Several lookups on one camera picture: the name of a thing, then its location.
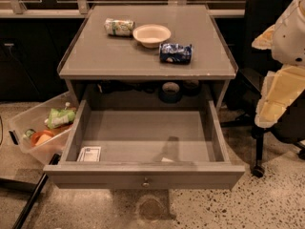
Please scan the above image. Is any beige paper bowl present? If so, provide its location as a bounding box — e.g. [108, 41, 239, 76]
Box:
[132, 24, 172, 49]

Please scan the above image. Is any green white crushed can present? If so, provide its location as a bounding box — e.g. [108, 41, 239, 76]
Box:
[104, 18, 135, 36]

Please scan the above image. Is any blue crushed chip bag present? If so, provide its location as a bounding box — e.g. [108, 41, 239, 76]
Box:
[159, 43, 193, 64]

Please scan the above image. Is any brass drawer knob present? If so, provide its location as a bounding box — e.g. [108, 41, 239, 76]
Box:
[141, 177, 151, 188]

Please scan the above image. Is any clear plastic storage bin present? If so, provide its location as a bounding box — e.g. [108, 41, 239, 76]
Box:
[9, 92, 77, 164]

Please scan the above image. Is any orange plastic bowl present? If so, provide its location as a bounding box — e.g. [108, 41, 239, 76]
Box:
[30, 130, 54, 147]

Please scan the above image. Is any green snack pouch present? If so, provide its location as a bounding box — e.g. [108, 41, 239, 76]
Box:
[45, 108, 76, 129]

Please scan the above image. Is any grey cabinet with drawers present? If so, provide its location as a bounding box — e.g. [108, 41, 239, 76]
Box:
[56, 4, 239, 113]

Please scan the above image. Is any grey top drawer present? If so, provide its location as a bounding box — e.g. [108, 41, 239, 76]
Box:
[44, 100, 245, 189]

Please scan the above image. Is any black office chair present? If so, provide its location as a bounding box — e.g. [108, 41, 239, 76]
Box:
[225, 0, 305, 177]

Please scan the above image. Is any black metal floor bar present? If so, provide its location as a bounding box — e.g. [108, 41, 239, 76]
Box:
[11, 153, 61, 229]

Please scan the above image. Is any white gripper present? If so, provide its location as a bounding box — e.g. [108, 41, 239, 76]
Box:
[252, 0, 305, 128]

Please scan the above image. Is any black tape roll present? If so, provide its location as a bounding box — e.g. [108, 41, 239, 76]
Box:
[158, 82, 182, 103]

